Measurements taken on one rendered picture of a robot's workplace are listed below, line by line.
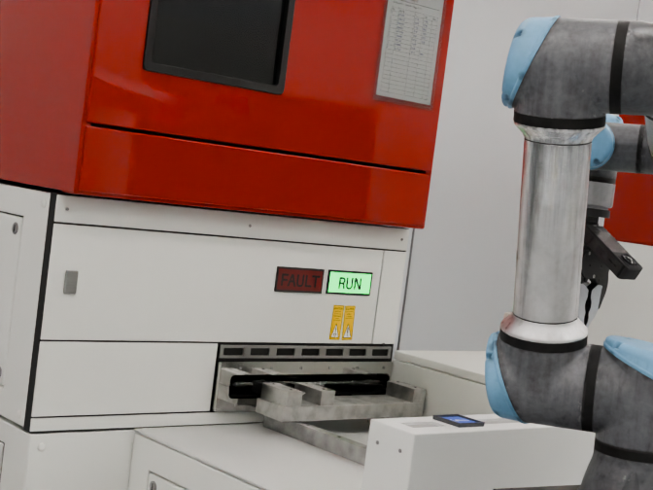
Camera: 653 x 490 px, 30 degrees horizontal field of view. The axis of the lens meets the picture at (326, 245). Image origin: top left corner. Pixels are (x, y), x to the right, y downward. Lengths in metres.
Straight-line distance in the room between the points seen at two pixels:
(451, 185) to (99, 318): 2.81
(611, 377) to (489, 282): 3.39
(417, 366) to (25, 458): 0.83
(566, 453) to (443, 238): 2.82
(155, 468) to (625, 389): 0.89
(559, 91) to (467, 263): 3.38
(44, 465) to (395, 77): 0.99
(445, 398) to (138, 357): 0.64
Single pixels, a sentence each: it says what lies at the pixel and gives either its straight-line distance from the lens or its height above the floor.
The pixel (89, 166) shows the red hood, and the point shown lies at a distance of 2.02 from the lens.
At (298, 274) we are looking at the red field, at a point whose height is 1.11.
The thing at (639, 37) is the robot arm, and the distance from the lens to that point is 1.53.
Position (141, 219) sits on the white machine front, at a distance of 2.14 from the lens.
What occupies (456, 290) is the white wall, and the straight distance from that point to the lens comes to 4.85.
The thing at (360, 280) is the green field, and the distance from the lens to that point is 2.46.
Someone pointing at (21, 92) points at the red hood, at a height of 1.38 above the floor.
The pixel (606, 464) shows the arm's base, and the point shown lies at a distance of 1.64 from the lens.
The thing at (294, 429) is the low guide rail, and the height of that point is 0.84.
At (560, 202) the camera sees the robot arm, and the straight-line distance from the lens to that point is 1.57.
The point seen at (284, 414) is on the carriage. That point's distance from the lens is 2.24.
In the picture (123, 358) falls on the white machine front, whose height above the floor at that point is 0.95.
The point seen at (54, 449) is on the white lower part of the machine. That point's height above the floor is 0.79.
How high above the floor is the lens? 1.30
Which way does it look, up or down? 3 degrees down
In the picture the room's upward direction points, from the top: 7 degrees clockwise
